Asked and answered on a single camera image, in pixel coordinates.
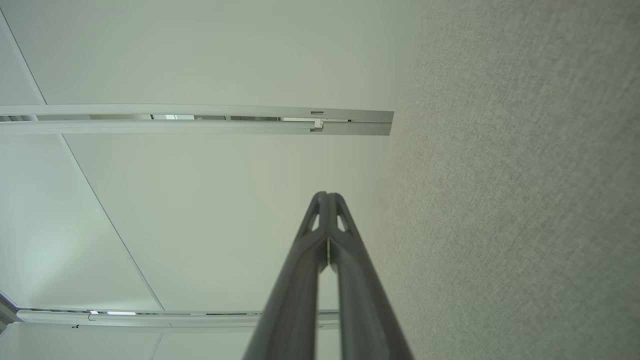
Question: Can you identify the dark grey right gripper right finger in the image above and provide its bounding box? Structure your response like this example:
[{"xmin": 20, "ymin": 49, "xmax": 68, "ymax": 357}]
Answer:
[{"xmin": 327, "ymin": 192, "xmax": 415, "ymax": 360}]

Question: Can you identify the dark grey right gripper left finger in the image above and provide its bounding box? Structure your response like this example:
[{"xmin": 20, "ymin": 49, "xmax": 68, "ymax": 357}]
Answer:
[{"xmin": 243, "ymin": 191, "xmax": 330, "ymax": 360}]

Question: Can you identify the grey fabric sofa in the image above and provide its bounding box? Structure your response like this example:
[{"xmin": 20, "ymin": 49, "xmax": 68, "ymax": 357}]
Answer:
[{"xmin": 370, "ymin": 0, "xmax": 640, "ymax": 360}]

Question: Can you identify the aluminium frame post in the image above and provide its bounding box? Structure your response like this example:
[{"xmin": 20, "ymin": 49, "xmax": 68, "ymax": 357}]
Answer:
[{"xmin": 0, "ymin": 292, "xmax": 340, "ymax": 335}]

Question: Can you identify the aluminium post with slot bracket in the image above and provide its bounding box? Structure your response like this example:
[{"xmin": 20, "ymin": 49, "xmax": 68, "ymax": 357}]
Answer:
[{"xmin": 0, "ymin": 104, "xmax": 394, "ymax": 137}]

